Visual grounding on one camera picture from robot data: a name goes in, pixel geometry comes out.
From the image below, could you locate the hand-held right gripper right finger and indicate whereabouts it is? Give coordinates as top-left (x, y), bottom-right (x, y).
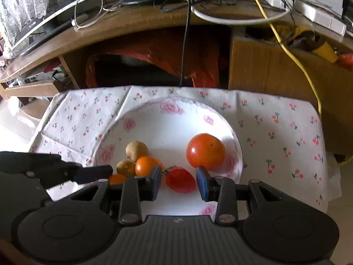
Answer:
top-left (196, 166), bottom-right (289, 225)

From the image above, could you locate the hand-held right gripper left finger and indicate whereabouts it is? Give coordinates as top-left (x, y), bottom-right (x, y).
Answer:
top-left (69, 166), bottom-right (162, 225)

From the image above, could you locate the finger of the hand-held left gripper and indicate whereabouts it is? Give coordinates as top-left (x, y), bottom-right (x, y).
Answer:
top-left (28, 161), bottom-right (114, 189)

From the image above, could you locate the smooth orange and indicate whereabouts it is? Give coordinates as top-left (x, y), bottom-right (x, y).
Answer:
top-left (135, 156), bottom-right (164, 177)

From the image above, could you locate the red strawberry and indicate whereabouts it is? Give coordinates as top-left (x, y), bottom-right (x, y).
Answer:
top-left (165, 166), bottom-right (197, 194)

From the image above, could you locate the dimpled orange mandarin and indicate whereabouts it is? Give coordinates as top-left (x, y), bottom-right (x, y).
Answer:
top-left (109, 173), bottom-right (128, 185)

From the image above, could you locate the large orange-red tomato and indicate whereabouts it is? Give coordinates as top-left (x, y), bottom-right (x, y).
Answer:
top-left (186, 133), bottom-right (225, 171)

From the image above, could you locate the white floral plate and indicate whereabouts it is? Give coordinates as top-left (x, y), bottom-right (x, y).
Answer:
top-left (92, 97), bottom-right (243, 216)

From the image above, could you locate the white round object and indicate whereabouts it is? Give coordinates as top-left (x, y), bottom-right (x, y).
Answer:
top-left (8, 95), bottom-right (23, 115)

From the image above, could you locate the cherry print tablecloth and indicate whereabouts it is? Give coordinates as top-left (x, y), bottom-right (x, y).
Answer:
top-left (28, 85), bottom-right (330, 216)

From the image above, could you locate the grey media player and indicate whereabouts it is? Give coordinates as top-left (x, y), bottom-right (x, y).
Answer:
top-left (17, 69), bottom-right (67, 85)

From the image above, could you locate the dark red bag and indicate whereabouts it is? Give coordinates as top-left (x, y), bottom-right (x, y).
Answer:
top-left (85, 44), bottom-right (222, 89)

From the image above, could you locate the small brown wooden cabinet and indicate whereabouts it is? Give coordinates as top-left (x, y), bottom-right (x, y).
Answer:
top-left (229, 28), bottom-right (353, 155)

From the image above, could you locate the white plastic sheet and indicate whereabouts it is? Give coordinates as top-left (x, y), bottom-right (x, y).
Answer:
top-left (326, 155), bottom-right (343, 200)

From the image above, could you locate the wooden television stand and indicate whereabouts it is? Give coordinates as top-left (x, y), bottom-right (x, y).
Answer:
top-left (0, 0), bottom-right (353, 155)

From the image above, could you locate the white lace cloth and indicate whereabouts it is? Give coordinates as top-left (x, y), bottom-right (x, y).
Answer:
top-left (0, 0), bottom-right (52, 49)

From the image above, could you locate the yellow box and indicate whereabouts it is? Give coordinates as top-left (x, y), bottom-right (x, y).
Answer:
top-left (311, 37), bottom-right (339, 63)

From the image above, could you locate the black cable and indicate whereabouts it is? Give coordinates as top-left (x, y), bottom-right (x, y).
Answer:
top-left (154, 0), bottom-right (194, 88)

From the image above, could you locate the yellow cable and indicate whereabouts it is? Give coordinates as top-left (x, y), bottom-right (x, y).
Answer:
top-left (157, 0), bottom-right (353, 167)

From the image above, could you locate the thick white cable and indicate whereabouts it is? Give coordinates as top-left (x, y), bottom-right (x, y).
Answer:
top-left (191, 0), bottom-right (293, 23)

